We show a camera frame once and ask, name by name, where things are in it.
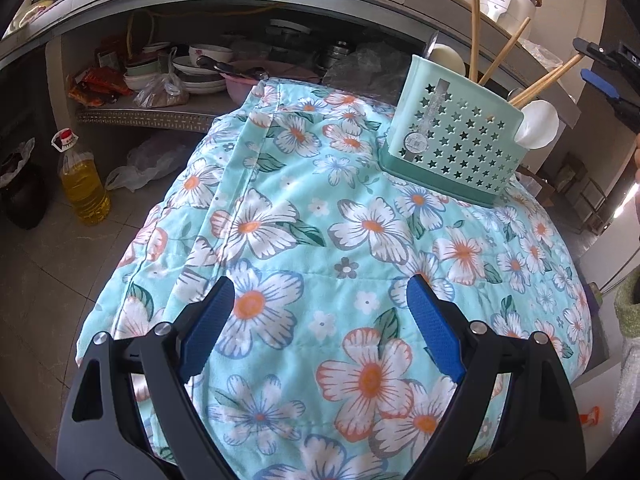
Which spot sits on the clear plastic bag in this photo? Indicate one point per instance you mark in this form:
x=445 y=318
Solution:
x=542 y=55

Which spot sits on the orange plastic object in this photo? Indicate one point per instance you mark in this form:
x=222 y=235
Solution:
x=589 y=416

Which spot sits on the white plastic bag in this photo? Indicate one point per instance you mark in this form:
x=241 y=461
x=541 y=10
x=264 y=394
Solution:
x=145 y=165

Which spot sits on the steel cups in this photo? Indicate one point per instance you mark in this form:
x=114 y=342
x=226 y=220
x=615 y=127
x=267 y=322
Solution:
x=337 y=55

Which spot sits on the green perforated utensil holder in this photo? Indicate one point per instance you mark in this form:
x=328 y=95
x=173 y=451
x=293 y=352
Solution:
x=450 y=150

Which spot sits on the metal spoon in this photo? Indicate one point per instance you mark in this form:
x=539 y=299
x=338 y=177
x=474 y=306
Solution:
x=513 y=95
x=432 y=42

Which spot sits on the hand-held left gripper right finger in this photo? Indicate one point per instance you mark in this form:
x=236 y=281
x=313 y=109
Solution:
x=435 y=325

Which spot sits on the pink plastic basin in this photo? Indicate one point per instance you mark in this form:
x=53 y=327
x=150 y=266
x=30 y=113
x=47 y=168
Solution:
x=270 y=85

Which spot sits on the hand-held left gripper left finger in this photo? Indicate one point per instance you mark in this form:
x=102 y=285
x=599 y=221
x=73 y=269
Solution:
x=207 y=330

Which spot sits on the floral turquoise blanket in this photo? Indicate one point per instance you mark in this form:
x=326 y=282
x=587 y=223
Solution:
x=300 y=260

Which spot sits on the white soup spoon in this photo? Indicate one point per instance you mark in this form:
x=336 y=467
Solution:
x=539 y=122

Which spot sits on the white egg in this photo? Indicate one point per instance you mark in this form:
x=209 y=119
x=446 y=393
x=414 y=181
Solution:
x=447 y=59

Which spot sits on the crumpled clear plastic bags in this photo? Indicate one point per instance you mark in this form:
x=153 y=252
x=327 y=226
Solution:
x=370 y=67

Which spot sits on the white kitchen appliance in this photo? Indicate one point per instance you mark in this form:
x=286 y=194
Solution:
x=505 y=2

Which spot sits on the dark stacked crates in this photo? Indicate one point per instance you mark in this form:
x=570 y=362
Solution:
x=582 y=190

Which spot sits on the white flowered bowl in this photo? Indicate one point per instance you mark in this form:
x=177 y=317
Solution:
x=210 y=54

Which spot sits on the black bin with bag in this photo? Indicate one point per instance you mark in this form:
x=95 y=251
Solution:
x=20 y=190

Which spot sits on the green ceramic bowl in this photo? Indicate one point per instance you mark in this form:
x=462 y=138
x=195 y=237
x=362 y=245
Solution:
x=141 y=72

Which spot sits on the bag of brown powder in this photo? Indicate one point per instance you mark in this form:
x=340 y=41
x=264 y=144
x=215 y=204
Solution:
x=160 y=91

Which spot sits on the steel lidded pot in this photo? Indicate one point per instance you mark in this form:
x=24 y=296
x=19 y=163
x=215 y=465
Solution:
x=285 y=32

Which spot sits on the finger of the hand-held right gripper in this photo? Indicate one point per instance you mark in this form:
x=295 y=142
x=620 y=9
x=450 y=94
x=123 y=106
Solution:
x=590 y=47
x=600 y=84

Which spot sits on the metal storage shelf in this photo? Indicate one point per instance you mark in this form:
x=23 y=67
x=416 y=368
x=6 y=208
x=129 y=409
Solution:
x=150 y=117

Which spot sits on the stack of white plates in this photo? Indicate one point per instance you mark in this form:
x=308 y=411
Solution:
x=200 y=77

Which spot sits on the person's right forearm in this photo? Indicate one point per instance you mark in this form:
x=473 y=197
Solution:
x=629 y=360

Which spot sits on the red snack packets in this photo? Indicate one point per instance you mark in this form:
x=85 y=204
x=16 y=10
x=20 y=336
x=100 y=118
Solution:
x=97 y=85

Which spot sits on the cooking oil bottle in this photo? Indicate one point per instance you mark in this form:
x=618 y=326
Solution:
x=82 y=185

